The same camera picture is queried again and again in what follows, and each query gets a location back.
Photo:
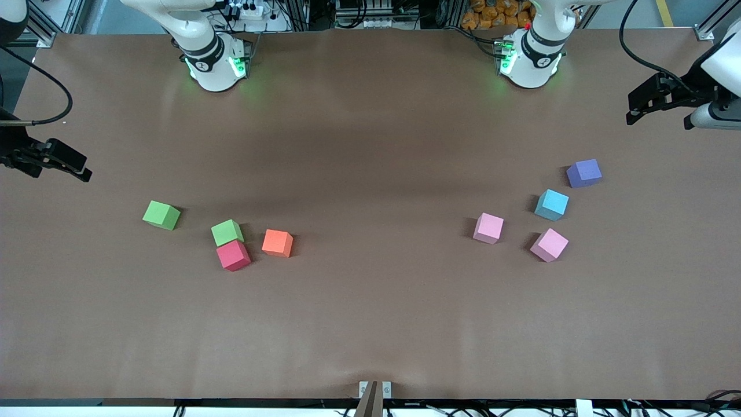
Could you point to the grey equipment rack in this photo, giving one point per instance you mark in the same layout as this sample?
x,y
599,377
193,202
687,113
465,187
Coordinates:
x,y
376,14

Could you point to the purple foam cube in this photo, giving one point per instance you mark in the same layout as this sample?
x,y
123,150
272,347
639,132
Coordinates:
x,y
584,173

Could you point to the red foam cube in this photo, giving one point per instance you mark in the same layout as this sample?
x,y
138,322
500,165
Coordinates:
x,y
234,256

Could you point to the brown table cover sheet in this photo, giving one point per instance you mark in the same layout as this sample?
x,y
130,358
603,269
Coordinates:
x,y
370,324

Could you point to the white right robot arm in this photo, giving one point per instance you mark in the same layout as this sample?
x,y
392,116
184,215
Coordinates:
x,y
211,63

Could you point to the aluminium frame post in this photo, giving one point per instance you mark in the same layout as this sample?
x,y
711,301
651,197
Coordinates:
x,y
715,23
58,26

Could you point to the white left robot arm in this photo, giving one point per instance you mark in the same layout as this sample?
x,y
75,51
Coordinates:
x,y
529,63

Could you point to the pile of orange objects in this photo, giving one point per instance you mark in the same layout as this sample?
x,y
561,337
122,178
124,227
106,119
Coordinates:
x,y
498,14

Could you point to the orange foam cube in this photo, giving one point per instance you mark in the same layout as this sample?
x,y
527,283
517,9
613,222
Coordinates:
x,y
277,243

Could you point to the pink foam cube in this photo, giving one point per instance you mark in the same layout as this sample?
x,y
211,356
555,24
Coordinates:
x,y
488,228
549,245

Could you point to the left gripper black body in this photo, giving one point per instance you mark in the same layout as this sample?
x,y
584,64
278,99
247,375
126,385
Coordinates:
x,y
690,92

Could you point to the white power strip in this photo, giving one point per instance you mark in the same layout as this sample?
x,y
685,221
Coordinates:
x,y
255,14

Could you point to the light blue foam cube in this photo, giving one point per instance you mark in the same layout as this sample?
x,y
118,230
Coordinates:
x,y
551,204

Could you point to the silver bracket with post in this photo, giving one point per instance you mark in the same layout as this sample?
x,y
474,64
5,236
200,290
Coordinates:
x,y
374,399

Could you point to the green foam cube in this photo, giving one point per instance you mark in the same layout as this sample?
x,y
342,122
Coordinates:
x,y
227,233
161,215

